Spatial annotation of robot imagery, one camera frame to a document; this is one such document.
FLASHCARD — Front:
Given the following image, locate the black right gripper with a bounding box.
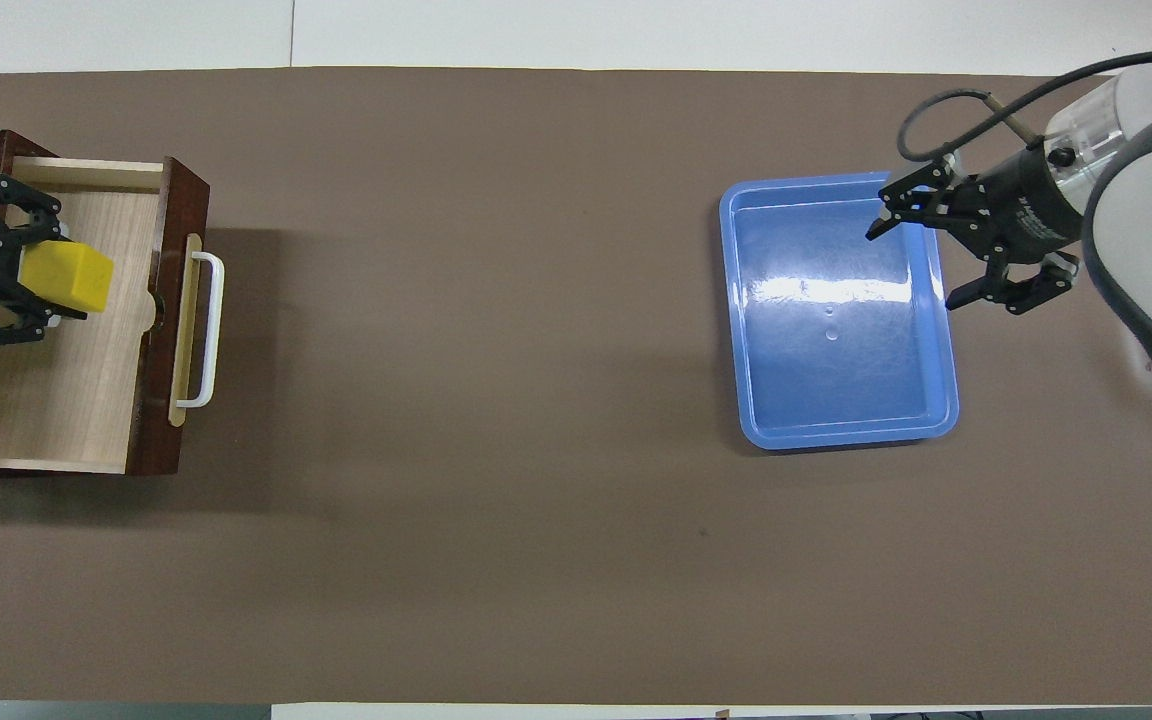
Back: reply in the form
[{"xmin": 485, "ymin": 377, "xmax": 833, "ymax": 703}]
[{"xmin": 865, "ymin": 146, "xmax": 1087, "ymax": 317}]

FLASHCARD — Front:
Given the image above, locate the yellow cube block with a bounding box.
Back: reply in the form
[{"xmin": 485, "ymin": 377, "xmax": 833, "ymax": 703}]
[{"xmin": 19, "ymin": 239, "xmax": 116, "ymax": 314}]

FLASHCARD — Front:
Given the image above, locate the wooden drawer with white handle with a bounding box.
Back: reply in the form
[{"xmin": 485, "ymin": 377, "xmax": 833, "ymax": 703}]
[{"xmin": 0, "ymin": 154, "xmax": 227, "ymax": 478}]

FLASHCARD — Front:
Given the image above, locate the blue plastic tray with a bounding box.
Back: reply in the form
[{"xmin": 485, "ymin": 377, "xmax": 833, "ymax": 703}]
[{"xmin": 718, "ymin": 171, "xmax": 961, "ymax": 452}]

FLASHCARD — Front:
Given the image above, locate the brown table mat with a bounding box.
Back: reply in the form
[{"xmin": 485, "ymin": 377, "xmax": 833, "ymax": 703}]
[{"xmin": 0, "ymin": 67, "xmax": 1152, "ymax": 707}]

